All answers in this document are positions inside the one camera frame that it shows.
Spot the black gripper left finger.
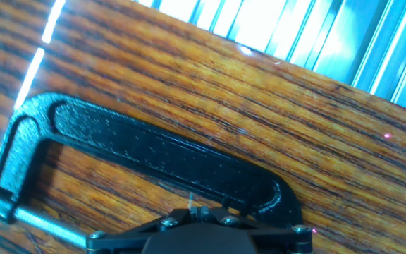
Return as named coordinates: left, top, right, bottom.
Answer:
left=85, top=206, right=201, bottom=254

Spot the glossy brown wooden board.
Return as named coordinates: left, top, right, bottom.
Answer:
left=0, top=0, right=406, bottom=254

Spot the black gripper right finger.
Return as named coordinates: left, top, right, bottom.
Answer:
left=199, top=206, right=314, bottom=254

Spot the black metal C-clamp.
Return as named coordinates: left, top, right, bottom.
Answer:
left=0, top=92, right=303, bottom=250

